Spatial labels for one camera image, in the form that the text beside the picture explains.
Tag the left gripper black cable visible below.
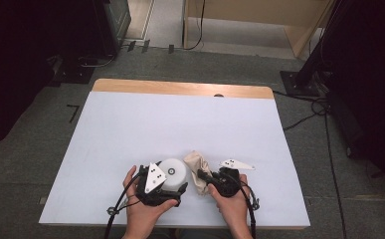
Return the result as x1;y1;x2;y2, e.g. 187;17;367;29
103;165;148;239

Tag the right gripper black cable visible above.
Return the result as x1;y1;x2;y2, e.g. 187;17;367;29
228;172;261;239

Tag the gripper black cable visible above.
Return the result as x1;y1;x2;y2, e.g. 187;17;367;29
103;165;148;239
228;172;261;239

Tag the black stand with square base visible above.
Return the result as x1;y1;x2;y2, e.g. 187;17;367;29
279;0;347;98

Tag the black cabinet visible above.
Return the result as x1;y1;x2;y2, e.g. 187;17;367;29
92;0;132;58

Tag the dark curtain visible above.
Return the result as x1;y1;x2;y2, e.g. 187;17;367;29
325;0;385;210
0;0;96;154

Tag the person's right hand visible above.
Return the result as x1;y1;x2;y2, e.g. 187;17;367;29
208;174;251;230

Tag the white table cover sheet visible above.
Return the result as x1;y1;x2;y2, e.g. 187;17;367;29
39;91;311;229

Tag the light wooden shelf unit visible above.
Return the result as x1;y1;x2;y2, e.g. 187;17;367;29
182;0;335;60

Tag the white cylinder speaker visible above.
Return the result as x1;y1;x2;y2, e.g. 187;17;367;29
158;157;188;193

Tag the black floor cable bundle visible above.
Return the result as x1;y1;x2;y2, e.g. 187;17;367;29
273;89;331;132

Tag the flat black stand base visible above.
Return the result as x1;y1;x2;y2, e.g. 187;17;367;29
52;56;96;86

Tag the long thin black floor cable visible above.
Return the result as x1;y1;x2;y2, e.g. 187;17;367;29
323;113;347;239

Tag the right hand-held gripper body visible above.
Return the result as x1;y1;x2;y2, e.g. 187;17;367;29
209;158;256;198

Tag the beige quilted cloth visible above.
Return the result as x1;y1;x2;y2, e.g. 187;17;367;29
183;149;214;196

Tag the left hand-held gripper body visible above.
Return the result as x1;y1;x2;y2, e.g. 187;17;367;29
135;161;181;207

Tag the person's left hand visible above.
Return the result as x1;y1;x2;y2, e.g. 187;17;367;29
122;165;179;235

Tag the grey looped floor cable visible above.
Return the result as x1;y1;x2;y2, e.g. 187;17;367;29
78;54;117;70

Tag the hanging black cable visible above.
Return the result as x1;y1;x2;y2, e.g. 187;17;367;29
183;0;206;52

